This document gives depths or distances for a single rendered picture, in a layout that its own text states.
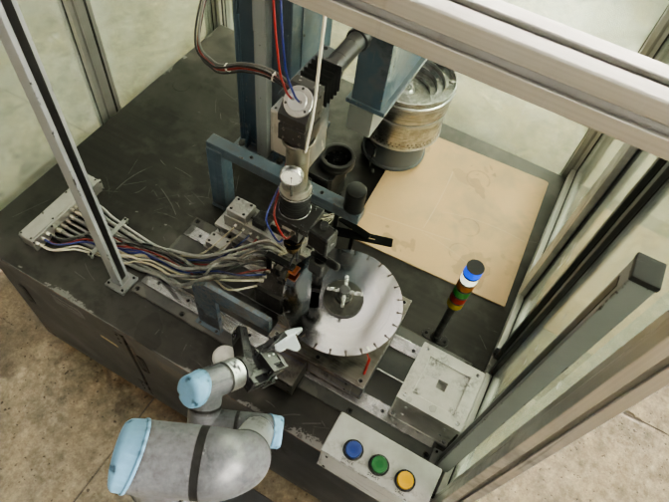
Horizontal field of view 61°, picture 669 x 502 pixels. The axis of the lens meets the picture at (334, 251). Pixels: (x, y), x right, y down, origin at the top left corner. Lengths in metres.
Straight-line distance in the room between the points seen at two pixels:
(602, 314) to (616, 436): 1.97
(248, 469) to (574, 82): 0.74
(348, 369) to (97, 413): 1.25
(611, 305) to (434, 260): 1.15
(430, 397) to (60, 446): 1.51
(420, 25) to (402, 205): 1.54
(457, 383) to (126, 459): 0.90
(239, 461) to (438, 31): 0.71
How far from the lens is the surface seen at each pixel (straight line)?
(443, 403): 1.53
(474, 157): 2.25
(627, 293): 0.78
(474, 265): 1.43
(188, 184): 2.04
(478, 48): 0.48
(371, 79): 1.41
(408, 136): 1.93
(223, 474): 0.95
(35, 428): 2.56
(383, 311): 1.54
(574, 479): 2.63
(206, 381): 1.30
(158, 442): 0.96
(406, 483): 1.45
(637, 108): 0.47
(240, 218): 1.77
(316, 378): 1.65
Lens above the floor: 2.30
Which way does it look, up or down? 56 degrees down
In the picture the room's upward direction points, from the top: 10 degrees clockwise
